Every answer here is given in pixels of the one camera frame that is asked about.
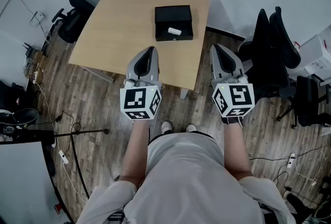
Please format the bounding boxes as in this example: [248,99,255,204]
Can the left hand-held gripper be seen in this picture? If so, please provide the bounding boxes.
[119,46,163,121]

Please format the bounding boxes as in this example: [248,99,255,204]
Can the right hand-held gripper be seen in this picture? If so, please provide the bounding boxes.
[210,43,255,118]

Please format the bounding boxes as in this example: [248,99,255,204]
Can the black box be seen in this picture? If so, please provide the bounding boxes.
[154,5,194,42]

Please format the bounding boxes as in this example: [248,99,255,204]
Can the person's left forearm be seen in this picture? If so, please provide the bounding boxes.
[118,118,151,189]

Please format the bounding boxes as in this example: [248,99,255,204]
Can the person's right forearm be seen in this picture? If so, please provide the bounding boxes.
[222,122,253,181]

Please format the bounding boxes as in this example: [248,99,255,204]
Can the black wristwatch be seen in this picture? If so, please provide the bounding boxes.
[221,115,244,129]

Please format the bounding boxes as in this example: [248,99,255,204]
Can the person's left white shoe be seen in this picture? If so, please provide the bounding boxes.
[161,121,173,135]

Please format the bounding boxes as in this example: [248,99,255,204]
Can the person's dark trousers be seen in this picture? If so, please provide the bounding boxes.
[148,129,215,145]

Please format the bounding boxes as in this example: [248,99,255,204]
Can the black stand pole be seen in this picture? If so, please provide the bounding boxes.
[53,128,111,139]

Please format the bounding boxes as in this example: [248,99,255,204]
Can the white cabinet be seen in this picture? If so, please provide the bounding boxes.
[294,26,331,86]

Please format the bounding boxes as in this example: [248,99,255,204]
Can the black router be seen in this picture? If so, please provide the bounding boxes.
[22,42,36,59]

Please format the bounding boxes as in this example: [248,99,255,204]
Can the person's white shirt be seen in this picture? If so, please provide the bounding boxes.
[76,131,297,224]

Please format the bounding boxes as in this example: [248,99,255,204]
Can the small black chair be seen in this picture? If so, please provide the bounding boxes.
[0,80,27,112]

